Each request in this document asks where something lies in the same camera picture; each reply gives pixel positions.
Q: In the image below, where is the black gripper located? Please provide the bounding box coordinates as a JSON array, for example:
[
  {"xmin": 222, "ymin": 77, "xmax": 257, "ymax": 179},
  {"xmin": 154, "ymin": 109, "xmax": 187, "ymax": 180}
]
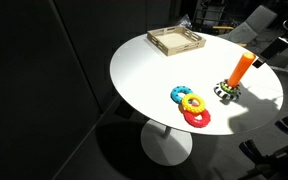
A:
[{"xmin": 253, "ymin": 36, "xmax": 288, "ymax": 68}]

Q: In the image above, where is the small black white striped ring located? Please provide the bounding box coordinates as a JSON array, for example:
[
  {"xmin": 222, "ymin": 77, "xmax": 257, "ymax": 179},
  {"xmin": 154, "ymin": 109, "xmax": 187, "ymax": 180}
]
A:
[{"xmin": 219, "ymin": 79, "xmax": 242, "ymax": 96}]

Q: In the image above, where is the grey lounge chair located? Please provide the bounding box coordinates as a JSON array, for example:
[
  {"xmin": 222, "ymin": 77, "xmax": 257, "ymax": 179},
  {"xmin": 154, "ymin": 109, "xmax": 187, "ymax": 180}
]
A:
[{"xmin": 220, "ymin": 5, "xmax": 277, "ymax": 45}]

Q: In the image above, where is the wooden tray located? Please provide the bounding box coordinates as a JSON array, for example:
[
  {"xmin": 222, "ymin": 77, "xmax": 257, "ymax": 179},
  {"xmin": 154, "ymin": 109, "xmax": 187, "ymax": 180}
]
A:
[{"xmin": 147, "ymin": 26, "xmax": 206, "ymax": 56}]

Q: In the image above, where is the purple black clamp equipment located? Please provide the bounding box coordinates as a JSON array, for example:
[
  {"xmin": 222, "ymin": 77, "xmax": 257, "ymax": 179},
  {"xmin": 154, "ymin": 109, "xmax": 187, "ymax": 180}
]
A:
[{"xmin": 238, "ymin": 116, "xmax": 288, "ymax": 180}]

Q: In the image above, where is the orange ring stacking stand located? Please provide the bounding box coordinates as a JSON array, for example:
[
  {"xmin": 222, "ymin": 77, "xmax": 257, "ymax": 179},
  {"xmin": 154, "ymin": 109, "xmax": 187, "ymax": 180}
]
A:
[{"xmin": 227, "ymin": 52, "xmax": 256, "ymax": 88}]

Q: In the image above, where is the green studded ring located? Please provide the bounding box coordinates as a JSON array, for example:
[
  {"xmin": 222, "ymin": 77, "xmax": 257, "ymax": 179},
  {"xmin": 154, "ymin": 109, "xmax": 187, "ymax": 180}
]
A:
[{"xmin": 221, "ymin": 81, "xmax": 241, "ymax": 95}]

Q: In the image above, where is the large black white striped ring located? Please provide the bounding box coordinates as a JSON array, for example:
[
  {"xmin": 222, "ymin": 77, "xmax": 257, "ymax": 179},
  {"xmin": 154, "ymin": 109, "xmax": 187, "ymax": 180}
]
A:
[{"xmin": 213, "ymin": 82, "xmax": 242, "ymax": 102}]

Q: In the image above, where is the red studded ring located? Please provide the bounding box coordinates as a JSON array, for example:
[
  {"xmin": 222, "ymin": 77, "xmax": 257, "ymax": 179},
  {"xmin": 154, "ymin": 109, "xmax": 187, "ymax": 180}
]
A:
[{"xmin": 182, "ymin": 108, "xmax": 212, "ymax": 129}]

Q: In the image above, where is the yellow studded ring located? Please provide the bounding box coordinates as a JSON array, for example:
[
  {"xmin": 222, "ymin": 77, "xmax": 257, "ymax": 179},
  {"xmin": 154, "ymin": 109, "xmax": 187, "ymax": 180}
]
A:
[{"xmin": 181, "ymin": 93, "xmax": 206, "ymax": 115}]

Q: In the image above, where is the blue studded ring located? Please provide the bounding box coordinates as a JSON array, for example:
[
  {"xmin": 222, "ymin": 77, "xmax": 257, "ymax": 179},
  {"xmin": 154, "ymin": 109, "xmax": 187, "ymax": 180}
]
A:
[{"xmin": 170, "ymin": 85, "xmax": 194, "ymax": 105}]

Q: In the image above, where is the white table pedestal base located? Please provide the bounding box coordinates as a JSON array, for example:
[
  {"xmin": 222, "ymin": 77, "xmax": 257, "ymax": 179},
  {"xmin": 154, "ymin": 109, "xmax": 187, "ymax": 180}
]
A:
[{"xmin": 141, "ymin": 120, "xmax": 193, "ymax": 166}]

